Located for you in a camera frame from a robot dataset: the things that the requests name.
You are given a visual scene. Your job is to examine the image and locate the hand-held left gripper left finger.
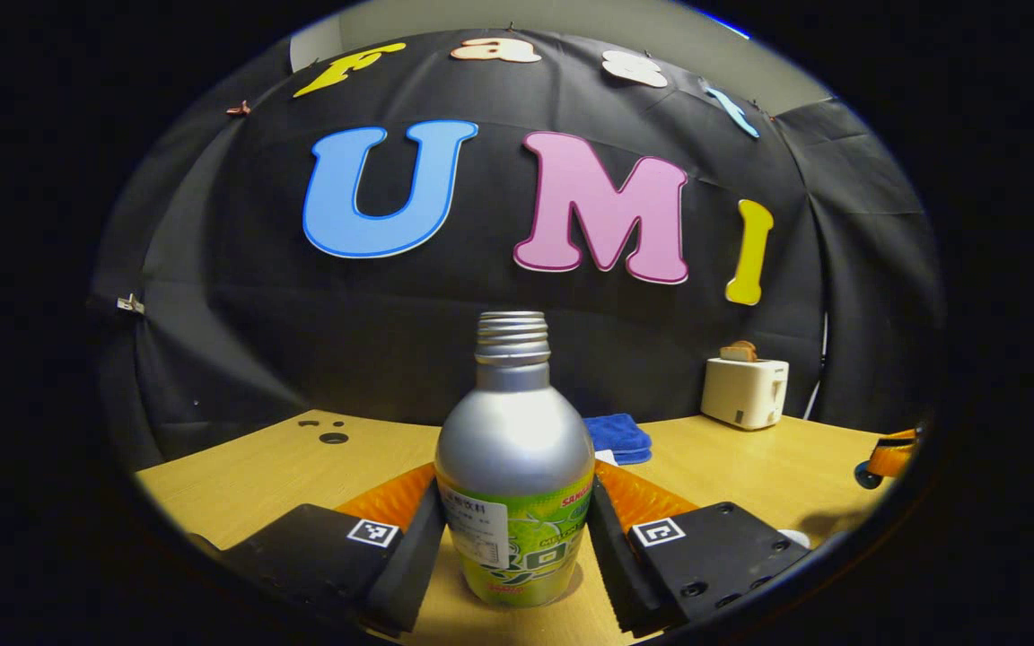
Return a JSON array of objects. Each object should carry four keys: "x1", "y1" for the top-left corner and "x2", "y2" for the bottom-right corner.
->
[{"x1": 189, "y1": 462, "x2": 448, "y2": 636}]

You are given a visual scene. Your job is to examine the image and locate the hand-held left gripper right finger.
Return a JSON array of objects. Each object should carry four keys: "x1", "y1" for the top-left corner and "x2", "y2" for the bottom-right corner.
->
[{"x1": 587, "y1": 460, "x2": 812, "y2": 638}]

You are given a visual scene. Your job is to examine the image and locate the silver green water bottle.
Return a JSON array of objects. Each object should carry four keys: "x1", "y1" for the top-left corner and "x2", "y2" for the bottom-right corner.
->
[{"x1": 434, "y1": 310, "x2": 596, "y2": 609}]

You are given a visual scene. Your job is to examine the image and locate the blue towel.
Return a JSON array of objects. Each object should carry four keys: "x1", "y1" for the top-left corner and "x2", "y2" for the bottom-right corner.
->
[{"x1": 583, "y1": 413, "x2": 653, "y2": 467}]

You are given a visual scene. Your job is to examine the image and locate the white toaster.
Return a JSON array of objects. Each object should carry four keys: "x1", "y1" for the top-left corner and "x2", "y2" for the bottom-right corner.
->
[{"x1": 701, "y1": 357, "x2": 790, "y2": 432}]

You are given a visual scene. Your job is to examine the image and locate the black backdrop cloth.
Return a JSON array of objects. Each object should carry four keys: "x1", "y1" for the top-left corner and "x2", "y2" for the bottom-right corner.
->
[{"x1": 91, "y1": 30, "x2": 947, "y2": 472}]

